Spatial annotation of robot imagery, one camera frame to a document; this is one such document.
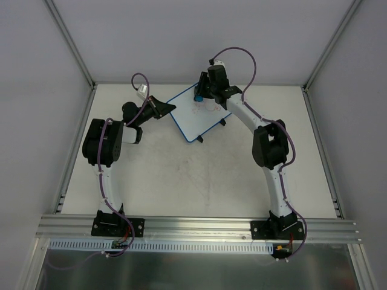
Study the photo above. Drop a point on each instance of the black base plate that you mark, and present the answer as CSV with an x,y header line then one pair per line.
x,y
270,230
111,225

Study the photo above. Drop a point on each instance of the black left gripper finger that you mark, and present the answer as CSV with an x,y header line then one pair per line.
x,y
161,114
159,105

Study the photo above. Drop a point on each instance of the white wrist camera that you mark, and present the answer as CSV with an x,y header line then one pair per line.
x,y
142,91
218,62

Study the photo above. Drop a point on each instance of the white slotted cable duct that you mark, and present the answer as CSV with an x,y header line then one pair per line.
x,y
159,246

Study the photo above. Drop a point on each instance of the aluminium front rail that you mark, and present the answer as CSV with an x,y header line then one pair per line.
x,y
203,229

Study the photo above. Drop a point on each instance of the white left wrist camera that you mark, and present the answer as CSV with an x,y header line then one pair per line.
x,y
142,91

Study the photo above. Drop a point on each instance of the right aluminium frame post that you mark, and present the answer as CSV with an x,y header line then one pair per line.
x,y
338,32

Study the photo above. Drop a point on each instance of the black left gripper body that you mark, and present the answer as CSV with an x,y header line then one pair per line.
x,y
155,107

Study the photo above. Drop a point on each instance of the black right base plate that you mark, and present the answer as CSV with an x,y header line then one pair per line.
x,y
270,230

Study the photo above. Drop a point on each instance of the blue whiteboard eraser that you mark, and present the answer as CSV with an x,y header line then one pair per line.
x,y
198,98

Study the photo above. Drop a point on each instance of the aluminium frame post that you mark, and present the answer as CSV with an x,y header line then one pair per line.
x,y
69,41
338,32

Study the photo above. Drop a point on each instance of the blue framed whiteboard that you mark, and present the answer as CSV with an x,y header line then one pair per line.
x,y
194,118

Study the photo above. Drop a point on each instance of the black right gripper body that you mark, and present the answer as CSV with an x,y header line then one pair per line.
x,y
204,89

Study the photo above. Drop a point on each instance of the left aluminium frame post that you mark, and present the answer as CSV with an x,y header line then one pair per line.
x,y
69,41

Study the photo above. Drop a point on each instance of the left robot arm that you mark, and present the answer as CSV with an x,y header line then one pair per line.
x,y
103,143

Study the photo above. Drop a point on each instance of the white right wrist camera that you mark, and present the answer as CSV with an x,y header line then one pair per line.
x,y
218,62

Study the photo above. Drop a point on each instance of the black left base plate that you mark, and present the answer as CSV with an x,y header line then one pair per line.
x,y
111,225

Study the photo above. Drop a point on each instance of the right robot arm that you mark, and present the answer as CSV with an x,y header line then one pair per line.
x,y
270,143

